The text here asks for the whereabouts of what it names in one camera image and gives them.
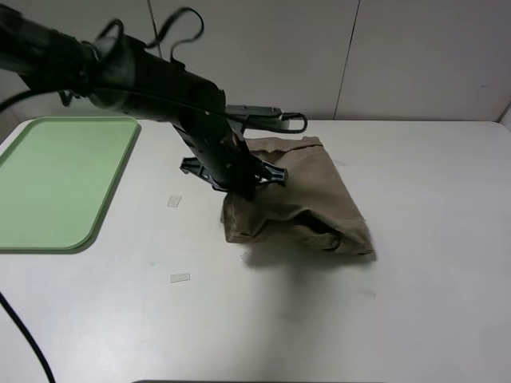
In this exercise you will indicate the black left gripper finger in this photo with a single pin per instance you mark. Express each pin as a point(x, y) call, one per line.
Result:
point(268, 173)
point(191, 165)

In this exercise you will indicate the khaki shorts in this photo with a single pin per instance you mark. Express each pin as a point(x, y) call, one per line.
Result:
point(313, 209)

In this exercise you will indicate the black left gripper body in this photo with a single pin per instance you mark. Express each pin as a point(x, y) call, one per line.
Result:
point(230, 165)

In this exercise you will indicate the green plastic tray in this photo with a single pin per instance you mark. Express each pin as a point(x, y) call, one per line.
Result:
point(56, 177)

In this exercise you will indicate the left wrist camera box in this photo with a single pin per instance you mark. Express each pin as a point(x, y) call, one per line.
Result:
point(257, 118)

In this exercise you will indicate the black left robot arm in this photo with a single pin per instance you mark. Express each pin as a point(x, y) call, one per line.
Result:
point(117, 72)

